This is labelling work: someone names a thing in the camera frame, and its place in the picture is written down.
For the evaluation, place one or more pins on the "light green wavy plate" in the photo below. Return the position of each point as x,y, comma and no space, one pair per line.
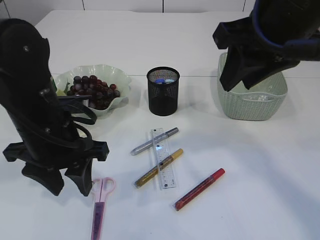
105,73

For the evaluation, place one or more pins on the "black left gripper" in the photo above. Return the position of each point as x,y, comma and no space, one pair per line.
78,164

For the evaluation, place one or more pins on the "clear plastic sheet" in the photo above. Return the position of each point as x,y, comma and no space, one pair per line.
258,97

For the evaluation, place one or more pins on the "black mesh pen cup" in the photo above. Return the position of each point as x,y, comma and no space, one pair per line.
163,98

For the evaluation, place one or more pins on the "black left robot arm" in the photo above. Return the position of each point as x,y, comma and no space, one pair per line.
52,130

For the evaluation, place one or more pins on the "blue scissors with sheath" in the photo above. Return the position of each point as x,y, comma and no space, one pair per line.
163,81

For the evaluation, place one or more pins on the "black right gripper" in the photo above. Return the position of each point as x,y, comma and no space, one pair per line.
247,61

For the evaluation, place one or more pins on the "gold glitter marker pen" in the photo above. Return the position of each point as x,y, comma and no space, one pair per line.
157,170

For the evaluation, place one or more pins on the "silver glitter marker pen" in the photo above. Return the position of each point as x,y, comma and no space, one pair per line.
157,135

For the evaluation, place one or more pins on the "red glitter marker pen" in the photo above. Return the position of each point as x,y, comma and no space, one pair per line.
193,193

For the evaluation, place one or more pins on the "clear plastic ruler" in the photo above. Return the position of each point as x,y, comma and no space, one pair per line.
161,152

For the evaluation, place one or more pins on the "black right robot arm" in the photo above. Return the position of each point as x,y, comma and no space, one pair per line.
276,36

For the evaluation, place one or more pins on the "purple red grape bunch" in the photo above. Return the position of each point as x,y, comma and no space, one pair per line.
101,93

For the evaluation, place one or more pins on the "light green woven basket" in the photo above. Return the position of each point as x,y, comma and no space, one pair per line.
236,107

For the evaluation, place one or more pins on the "pink scissors with sheath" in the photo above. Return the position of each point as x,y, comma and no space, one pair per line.
101,189

